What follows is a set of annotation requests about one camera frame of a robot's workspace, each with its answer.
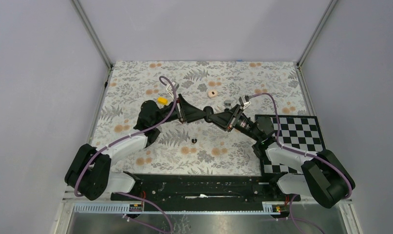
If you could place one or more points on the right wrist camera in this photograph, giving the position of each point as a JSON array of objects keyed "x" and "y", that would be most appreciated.
[{"x": 244, "y": 101}]

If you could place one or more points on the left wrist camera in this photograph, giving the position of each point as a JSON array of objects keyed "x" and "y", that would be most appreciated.
[{"x": 171, "y": 88}]

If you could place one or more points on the left aluminium frame post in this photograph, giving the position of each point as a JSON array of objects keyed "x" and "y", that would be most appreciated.
[{"x": 92, "y": 33}]

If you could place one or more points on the floral patterned table mat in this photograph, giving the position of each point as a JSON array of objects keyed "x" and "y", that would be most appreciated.
[{"x": 216, "y": 152}]

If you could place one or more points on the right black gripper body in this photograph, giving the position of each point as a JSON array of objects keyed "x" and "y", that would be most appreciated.
[{"x": 233, "y": 118}]

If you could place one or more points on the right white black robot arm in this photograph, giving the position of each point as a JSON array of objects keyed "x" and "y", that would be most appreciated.
[{"x": 318, "y": 174}]

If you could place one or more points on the pink round small object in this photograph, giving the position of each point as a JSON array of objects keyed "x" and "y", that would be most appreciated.
[{"x": 212, "y": 93}]

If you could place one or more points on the small grey metal block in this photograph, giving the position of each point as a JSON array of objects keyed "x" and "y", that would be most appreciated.
[{"x": 227, "y": 103}]

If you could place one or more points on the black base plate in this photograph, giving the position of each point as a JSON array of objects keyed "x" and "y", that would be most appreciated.
[{"x": 206, "y": 193}]

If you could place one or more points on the yellow small object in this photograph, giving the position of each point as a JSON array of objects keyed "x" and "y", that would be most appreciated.
[{"x": 162, "y": 101}]

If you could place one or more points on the aluminium frame post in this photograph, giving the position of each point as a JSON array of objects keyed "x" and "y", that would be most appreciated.
[
  {"x": 327, "y": 13},
  {"x": 92, "y": 33}
]

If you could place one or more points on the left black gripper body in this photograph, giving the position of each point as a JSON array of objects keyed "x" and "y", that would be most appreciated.
[{"x": 180, "y": 111}]

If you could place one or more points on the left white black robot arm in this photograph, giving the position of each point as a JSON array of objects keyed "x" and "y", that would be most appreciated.
[{"x": 89, "y": 173}]

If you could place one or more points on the black earbud charging case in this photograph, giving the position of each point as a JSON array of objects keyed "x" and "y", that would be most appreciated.
[{"x": 208, "y": 112}]

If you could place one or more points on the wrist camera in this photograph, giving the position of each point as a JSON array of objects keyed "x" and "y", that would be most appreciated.
[
  {"x": 171, "y": 88},
  {"x": 244, "y": 101}
]

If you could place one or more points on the black white checkerboard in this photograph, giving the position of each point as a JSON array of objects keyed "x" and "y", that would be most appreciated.
[{"x": 301, "y": 132}]

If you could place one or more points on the right aluminium frame post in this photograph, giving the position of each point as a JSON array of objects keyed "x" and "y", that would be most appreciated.
[{"x": 327, "y": 13}]

